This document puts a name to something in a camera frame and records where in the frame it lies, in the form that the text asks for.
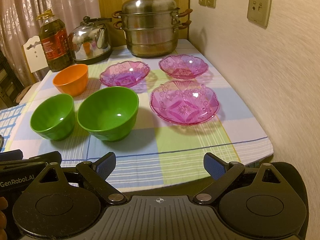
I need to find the large green plastic bowl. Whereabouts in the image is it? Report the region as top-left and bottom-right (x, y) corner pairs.
(76, 86), (139, 142)

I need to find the small green plastic bowl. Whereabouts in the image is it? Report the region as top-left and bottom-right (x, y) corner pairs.
(30, 94), (75, 141)

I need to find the large pink glass dish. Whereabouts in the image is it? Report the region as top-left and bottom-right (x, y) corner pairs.
(150, 80), (220, 126)

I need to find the orange plastic bowl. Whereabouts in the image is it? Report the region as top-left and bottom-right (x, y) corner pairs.
(53, 64), (88, 97)

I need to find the left hand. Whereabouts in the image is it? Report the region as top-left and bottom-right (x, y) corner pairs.
(0, 197), (8, 230)

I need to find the blue checked cloth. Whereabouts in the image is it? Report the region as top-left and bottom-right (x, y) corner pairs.
(0, 103), (26, 152)

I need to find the plaid tablecloth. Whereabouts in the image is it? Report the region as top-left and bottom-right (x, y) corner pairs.
(0, 38), (274, 193)

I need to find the dark shelf rack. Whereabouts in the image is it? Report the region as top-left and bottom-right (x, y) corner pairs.
(0, 51), (24, 109)

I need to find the white wooden chair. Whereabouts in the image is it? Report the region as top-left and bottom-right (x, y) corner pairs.
(23, 36), (48, 73)

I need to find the cooking oil bottle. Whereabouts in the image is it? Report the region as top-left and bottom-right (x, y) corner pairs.
(36, 9), (73, 72)

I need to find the stainless steel kettle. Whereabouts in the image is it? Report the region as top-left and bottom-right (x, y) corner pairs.
(68, 16), (112, 65)

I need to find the stainless steel steamer pot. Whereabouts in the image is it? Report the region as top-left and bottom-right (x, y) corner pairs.
(112, 0), (193, 58)

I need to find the pink curtain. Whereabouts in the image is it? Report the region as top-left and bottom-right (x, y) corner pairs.
(1, 0), (100, 86)

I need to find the single wall socket plate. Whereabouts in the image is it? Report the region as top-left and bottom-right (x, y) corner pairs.
(247, 0), (272, 29)

